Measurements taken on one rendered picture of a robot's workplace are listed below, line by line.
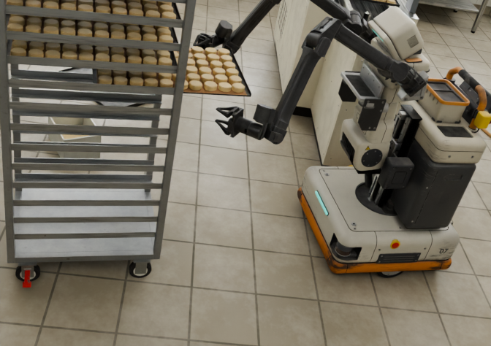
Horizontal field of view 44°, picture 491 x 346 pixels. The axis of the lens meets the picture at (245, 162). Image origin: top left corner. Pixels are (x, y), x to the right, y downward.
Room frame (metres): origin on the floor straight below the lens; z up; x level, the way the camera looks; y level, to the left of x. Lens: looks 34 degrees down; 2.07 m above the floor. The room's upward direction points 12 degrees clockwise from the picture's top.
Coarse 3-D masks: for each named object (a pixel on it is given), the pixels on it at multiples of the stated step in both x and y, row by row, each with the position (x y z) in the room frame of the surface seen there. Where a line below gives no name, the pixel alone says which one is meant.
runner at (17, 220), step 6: (108, 216) 1.95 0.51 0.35; (114, 216) 1.96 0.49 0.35; (120, 216) 1.96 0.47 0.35; (126, 216) 1.97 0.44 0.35; (132, 216) 1.98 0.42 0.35; (138, 216) 1.99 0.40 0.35; (144, 216) 2.00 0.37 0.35; (150, 216) 2.01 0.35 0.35; (156, 216) 2.02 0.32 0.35; (18, 222) 1.82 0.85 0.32; (24, 222) 1.83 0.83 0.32; (30, 222) 1.84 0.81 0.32; (36, 222) 1.85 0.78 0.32; (42, 222) 1.86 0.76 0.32; (48, 222) 1.86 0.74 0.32; (54, 222) 1.87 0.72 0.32; (60, 222) 1.88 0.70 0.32; (66, 222) 1.89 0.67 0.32; (72, 222) 1.90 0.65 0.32; (78, 222) 1.90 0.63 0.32; (84, 222) 1.91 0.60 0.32; (90, 222) 1.92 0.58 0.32; (96, 222) 1.93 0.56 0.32; (102, 222) 1.94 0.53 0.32
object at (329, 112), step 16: (368, 16) 3.59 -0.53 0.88; (336, 48) 3.56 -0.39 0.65; (336, 64) 3.45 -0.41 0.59; (352, 64) 3.13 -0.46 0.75; (320, 80) 3.73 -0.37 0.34; (336, 80) 3.35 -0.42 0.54; (320, 96) 3.62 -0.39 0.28; (336, 96) 3.25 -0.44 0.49; (320, 112) 3.50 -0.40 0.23; (336, 112) 3.15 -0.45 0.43; (352, 112) 3.12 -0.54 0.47; (320, 128) 3.39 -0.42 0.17; (336, 128) 3.12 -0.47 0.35; (320, 144) 3.29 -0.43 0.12; (336, 144) 3.12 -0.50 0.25; (320, 160) 3.29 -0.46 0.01; (336, 160) 3.12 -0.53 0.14
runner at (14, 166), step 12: (12, 168) 1.82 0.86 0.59; (24, 168) 1.83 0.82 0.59; (36, 168) 1.85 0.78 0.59; (48, 168) 1.86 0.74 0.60; (60, 168) 1.88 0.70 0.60; (72, 168) 1.89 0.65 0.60; (84, 168) 1.91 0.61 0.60; (96, 168) 1.93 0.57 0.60; (108, 168) 1.94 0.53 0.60; (120, 168) 1.96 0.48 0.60; (132, 168) 1.97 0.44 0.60; (144, 168) 1.99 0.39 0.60; (156, 168) 2.01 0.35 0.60
